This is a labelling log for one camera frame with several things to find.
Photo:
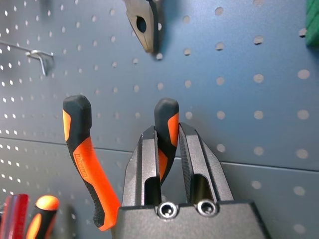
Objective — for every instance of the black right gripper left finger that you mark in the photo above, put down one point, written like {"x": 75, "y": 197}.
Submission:
{"x": 139, "y": 174}

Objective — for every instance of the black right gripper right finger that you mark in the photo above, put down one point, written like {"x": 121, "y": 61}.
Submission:
{"x": 199, "y": 161}

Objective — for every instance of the orange black long-nose pliers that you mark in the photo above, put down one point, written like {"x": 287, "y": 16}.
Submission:
{"x": 84, "y": 161}

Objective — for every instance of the dark grey metal pegboard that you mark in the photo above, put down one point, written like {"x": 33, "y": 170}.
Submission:
{"x": 236, "y": 99}

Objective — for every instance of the grey steel pliers head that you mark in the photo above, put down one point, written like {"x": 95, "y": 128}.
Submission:
{"x": 132, "y": 12}

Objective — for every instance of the green block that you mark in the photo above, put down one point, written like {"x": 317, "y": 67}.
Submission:
{"x": 312, "y": 25}

